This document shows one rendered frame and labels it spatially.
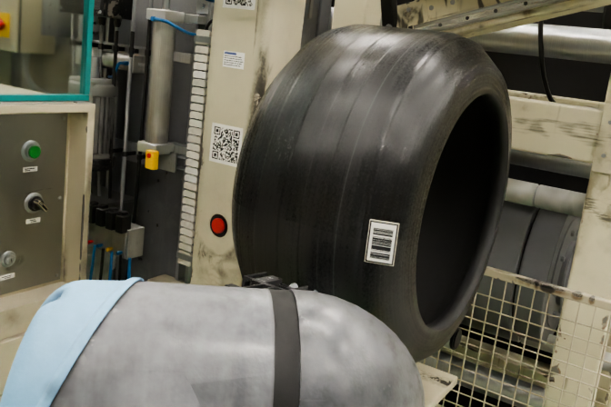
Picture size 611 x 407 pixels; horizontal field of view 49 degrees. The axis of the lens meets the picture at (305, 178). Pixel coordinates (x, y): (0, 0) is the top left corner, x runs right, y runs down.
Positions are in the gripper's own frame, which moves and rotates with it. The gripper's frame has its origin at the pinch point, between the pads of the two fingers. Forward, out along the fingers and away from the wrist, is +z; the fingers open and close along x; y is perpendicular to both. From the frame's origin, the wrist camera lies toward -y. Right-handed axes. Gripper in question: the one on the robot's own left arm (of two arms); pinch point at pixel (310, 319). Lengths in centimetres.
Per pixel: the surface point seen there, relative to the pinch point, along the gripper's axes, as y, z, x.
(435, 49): 42.3, 9.8, -7.1
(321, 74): 35.8, 1.5, 6.6
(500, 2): 59, 51, -2
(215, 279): -5.6, 18.7, 33.0
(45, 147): 15, -4, 60
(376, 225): 16.5, -3.3, -9.1
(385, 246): 13.9, -2.3, -10.6
